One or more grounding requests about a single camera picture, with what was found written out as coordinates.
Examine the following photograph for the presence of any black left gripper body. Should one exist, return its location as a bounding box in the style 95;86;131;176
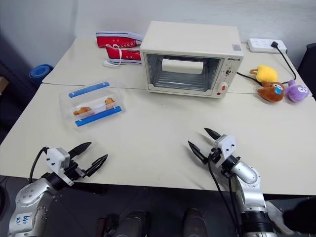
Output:
64;159;90;182

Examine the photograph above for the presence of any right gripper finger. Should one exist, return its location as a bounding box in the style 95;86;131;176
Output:
188;140;208;164
204;127;221;142

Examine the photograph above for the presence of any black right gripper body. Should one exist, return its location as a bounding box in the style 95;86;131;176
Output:
205;147;222;164

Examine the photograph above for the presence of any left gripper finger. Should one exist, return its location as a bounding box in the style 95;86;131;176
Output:
68;141;93;157
83;154;109;178

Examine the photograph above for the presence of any brown bread piece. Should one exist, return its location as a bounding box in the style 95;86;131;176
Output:
73;106;92;117

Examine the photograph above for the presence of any clear plastic food container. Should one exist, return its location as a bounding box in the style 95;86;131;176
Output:
58;79;127;132

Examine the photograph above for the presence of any cream toaster oven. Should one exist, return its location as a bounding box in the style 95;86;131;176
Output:
139;20;244;99

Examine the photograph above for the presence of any dark rounded shape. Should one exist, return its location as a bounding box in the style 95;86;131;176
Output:
118;209;149;237

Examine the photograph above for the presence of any brown plush toy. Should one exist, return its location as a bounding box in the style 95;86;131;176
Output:
257;81;285;102

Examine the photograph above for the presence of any dark sofa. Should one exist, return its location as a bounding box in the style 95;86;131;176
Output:
0;58;40;145

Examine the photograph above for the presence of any yellow plush toy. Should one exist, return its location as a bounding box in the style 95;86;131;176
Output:
249;64;279;83

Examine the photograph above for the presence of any purple plush toy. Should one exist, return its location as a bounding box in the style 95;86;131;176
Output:
284;79;311;103

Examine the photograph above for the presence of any white power strip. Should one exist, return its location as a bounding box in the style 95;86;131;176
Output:
247;38;288;54

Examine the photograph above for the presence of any red canvas shoe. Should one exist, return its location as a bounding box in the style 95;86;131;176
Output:
95;30;144;49
103;43;142;68

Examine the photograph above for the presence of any black blurry object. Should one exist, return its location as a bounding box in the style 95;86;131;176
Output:
282;201;316;236

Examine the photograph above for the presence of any black chair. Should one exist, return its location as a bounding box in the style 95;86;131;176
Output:
297;42;316;82

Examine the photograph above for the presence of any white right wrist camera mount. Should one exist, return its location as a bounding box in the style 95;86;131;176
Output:
214;134;237;165

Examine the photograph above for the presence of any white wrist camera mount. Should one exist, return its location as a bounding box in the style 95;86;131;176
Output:
45;147;75;187
214;134;237;165

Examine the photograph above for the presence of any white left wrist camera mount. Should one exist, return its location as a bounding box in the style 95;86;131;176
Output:
45;147;75;187

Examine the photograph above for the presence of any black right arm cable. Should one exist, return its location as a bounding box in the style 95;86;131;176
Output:
207;152;242;237

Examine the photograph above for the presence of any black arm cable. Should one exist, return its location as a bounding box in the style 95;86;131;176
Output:
207;152;242;237
29;147;50;181

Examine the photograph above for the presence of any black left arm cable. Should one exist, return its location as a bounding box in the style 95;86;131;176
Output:
29;147;50;181

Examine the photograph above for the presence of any glass oven door with handle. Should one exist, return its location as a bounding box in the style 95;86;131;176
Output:
143;52;225;92

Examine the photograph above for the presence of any black power cord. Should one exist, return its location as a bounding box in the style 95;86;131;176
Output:
236;41;297;86

